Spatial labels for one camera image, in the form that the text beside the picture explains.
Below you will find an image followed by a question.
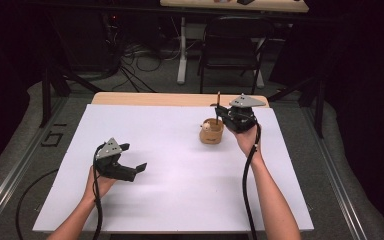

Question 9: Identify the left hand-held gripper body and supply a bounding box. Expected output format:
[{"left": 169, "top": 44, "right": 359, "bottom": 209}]
[{"left": 93, "top": 136, "right": 138, "bottom": 183}]

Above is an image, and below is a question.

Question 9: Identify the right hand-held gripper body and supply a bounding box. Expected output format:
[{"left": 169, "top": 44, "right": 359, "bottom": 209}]
[{"left": 222, "top": 93, "right": 267, "bottom": 135}]

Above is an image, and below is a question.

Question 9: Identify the dark pencil with orange tip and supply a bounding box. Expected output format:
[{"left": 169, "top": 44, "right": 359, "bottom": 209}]
[{"left": 215, "top": 91, "right": 222, "bottom": 126}]

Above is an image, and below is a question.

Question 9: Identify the tan bear pen holder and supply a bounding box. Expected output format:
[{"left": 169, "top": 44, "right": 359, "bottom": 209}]
[{"left": 198, "top": 117, "right": 225, "bottom": 145}]

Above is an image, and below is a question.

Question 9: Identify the person's right hand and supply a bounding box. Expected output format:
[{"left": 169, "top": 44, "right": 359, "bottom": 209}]
[{"left": 234, "top": 123, "right": 264, "bottom": 160}]

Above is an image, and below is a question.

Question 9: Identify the person's left hand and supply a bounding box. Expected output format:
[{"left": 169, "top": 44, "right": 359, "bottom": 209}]
[{"left": 84, "top": 166, "right": 118, "bottom": 203}]

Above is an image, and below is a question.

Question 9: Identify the white table sheet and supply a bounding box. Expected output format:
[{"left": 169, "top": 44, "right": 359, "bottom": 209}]
[{"left": 32, "top": 103, "right": 315, "bottom": 233}]

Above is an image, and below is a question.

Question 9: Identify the black folding chair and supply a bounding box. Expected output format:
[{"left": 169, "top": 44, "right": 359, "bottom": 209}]
[{"left": 197, "top": 15, "right": 275, "bottom": 95}]

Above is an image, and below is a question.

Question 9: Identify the black metal stand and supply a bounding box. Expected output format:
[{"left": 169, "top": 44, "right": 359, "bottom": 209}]
[
  {"left": 39, "top": 13, "right": 105, "bottom": 130},
  {"left": 267, "top": 74, "right": 325, "bottom": 140}
]

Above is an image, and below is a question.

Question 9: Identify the desk with white legs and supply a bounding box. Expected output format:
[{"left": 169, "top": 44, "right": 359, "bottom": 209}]
[{"left": 159, "top": 0, "right": 310, "bottom": 85}]

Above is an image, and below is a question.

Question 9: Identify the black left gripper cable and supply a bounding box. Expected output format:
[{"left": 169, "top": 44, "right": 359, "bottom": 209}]
[{"left": 91, "top": 143, "right": 105, "bottom": 240}]

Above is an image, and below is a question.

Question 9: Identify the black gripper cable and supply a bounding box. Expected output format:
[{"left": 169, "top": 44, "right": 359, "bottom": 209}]
[
  {"left": 241, "top": 122, "right": 263, "bottom": 240},
  {"left": 91, "top": 143, "right": 105, "bottom": 240}
]

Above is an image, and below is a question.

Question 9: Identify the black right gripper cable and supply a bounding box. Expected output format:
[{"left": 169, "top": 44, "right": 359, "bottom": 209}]
[{"left": 241, "top": 122, "right": 263, "bottom": 240}]

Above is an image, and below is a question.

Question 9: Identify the bundle of black floor cables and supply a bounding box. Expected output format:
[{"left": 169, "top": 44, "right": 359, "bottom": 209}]
[{"left": 102, "top": 13, "right": 183, "bottom": 94}]

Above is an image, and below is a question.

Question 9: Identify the aluminium floor rail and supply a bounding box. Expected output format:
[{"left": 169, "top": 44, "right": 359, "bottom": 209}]
[
  {"left": 0, "top": 96, "right": 68, "bottom": 232},
  {"left": 300, "top": 105, "right": 370, "bottom": 240}
]

